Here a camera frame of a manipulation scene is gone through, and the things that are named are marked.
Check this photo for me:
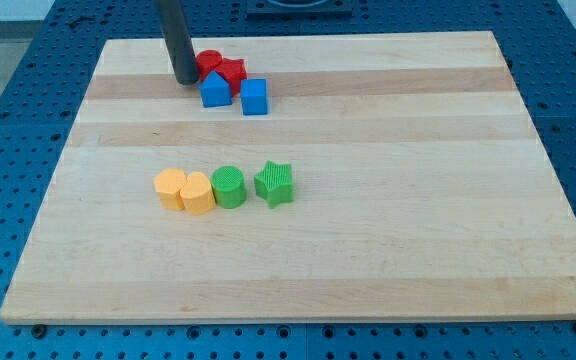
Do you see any yellow heart block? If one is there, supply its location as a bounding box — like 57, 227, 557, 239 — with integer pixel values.
180, 172, 216, 215

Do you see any red circle block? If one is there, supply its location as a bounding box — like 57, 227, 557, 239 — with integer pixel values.
196, 49, 223, 81

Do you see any blue cube block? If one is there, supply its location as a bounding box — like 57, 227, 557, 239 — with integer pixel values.
240, 78, 268, 116

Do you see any blue triangle house block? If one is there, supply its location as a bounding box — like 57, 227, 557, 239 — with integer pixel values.
199, 71, 232, 108

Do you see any yellow hexagon block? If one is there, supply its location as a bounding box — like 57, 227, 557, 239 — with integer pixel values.
153, 168, 187, 211

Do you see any red star block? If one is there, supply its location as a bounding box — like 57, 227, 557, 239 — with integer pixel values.
214, 58, 247, 96

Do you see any light wooden board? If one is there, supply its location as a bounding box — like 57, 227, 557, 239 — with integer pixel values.
0, 31, 576, 325

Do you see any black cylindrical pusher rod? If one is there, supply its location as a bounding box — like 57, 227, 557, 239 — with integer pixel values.
154, 0, 199, 85

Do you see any green star block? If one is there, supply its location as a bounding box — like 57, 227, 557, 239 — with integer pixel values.
254, 160, 294, 209

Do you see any green circle block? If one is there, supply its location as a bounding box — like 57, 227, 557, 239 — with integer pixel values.
211, 165, 247, 209

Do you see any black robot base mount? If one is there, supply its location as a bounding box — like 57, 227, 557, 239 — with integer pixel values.
245, 0, 355, 20

